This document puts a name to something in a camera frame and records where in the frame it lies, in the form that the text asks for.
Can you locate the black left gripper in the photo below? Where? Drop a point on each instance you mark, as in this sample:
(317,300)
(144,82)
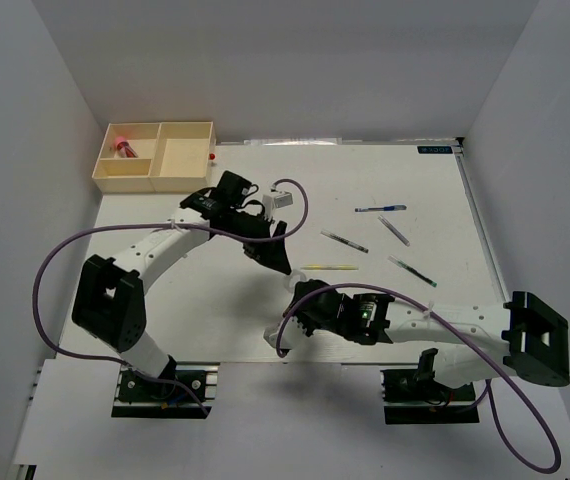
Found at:
(271,254)

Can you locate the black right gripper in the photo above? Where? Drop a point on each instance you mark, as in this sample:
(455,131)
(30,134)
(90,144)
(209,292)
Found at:
(310,328)

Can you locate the clear tape roll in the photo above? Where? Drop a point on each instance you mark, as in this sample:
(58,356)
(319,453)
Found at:
(290,281)

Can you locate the yellow highlighter pen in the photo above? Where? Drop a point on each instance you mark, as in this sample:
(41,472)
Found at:
(332,267)

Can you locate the pink capped marker tube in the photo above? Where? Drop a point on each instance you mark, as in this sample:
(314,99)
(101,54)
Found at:
(123,148)

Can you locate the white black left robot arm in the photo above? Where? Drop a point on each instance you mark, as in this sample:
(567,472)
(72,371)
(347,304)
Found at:
(110,298)

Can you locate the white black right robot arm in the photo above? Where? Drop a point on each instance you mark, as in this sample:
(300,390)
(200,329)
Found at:
(523,337)

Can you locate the black gel pen clear cap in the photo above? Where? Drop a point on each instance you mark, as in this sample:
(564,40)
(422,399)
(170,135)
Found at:
(344,241)

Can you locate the green gel pen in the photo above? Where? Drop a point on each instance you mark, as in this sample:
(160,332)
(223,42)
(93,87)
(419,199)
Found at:
(401,264)

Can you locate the blue grip ballpoint pen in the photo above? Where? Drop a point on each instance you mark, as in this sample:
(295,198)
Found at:
(388,208)

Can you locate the cream compartment organizer box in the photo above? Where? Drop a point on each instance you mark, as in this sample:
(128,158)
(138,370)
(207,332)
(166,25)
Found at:
(173,157)

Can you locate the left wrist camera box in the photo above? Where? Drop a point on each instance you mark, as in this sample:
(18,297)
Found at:
(276,199)

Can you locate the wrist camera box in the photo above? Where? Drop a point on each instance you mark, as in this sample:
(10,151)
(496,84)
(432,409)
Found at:
(276,199)
(285,331)

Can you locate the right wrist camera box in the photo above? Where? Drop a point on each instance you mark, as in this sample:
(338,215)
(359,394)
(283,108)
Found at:
(285,331)

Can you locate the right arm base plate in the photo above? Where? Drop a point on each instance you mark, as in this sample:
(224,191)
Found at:
(408,402)

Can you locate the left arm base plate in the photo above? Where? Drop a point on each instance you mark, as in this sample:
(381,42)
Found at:
(136,398)

